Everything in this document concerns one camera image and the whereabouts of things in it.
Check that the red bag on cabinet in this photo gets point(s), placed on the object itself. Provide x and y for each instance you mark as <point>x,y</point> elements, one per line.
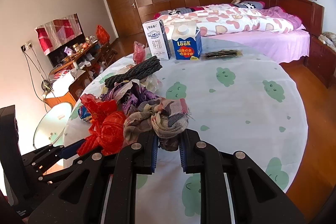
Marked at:
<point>102,35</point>

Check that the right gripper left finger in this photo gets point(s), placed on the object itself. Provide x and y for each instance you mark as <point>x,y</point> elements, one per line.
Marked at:
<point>102,189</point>

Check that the cartoon print tablecloth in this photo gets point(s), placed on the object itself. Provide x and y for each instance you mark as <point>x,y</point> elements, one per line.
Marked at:
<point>246,103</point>

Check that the plaid cloth rag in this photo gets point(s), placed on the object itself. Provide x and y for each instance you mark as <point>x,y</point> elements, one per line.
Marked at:
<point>167,118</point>

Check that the dark snack packet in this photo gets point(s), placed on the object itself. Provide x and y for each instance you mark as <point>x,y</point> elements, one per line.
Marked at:
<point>222,54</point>

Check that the heart pattern quilt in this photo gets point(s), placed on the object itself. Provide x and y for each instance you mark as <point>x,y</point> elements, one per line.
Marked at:
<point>228,19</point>

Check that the wall power socket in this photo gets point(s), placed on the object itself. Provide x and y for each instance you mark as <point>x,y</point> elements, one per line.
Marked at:
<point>27,46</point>

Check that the purple floral cloth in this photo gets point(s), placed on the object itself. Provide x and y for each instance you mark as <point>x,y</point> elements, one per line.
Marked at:
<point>129,95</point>

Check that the wooden bedside table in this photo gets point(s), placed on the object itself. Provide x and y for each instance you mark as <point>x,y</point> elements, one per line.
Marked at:
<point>321,61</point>

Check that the television under red cloth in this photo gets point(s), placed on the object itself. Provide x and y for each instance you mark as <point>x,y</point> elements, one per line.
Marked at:
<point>56,35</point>

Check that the wooden tv cabinet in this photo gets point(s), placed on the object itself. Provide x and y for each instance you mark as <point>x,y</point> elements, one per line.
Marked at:
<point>68,81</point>

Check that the red plastic bag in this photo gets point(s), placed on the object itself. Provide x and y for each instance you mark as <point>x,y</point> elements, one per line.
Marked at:
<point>106,130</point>

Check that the brown wooden door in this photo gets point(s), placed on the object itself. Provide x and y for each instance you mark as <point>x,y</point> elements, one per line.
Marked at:
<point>125,17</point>

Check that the blue white Look carton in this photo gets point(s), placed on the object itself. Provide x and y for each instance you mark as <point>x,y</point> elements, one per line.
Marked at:
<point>186,39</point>

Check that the pink plastic bag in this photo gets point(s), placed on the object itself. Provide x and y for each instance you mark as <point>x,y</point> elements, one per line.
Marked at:
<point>139,52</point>

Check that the white tall milk carton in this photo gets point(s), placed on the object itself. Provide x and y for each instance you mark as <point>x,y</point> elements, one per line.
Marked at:
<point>156,38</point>

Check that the pink bed sheet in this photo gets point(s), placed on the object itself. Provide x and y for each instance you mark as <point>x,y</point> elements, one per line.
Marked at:
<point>282,48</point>

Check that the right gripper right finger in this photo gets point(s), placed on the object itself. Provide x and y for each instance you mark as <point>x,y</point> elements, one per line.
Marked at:
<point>234,189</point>

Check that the grey cloth on nightstand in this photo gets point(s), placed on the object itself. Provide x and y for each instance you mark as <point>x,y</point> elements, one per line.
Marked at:
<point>329,39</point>

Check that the colourful foil wrapper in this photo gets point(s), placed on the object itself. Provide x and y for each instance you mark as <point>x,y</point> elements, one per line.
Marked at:
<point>84,114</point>

